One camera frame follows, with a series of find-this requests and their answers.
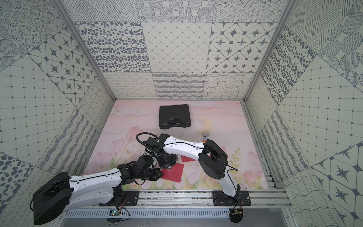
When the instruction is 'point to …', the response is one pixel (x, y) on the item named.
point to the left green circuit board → (114, 212)
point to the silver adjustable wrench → (205, 135)
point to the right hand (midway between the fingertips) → (171, 166)
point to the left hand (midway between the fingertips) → (166, 178)
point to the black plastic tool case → (174, 116)
